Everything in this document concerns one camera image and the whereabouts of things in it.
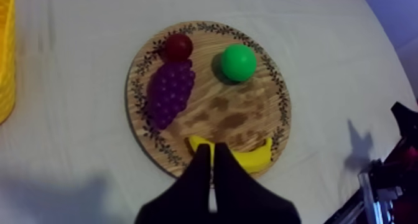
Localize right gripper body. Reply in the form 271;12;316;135
390;101;418;140

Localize purple toy grapes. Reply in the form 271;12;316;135
147;60;197;131

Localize small red fruit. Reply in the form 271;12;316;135
164;33;194;62

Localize yellow plastic basket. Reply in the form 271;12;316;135
0;0;17;124

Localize yellow toy banana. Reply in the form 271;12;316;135
188;134;274;174

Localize silver metal bar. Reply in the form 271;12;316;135
358;170;389;224

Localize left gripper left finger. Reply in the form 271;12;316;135
134;144;214;224

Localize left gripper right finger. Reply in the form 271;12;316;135
212;142;302;224

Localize round wooden board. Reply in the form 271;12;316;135
124;21;292;180

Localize green toy pear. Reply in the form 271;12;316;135
220;44;258;82

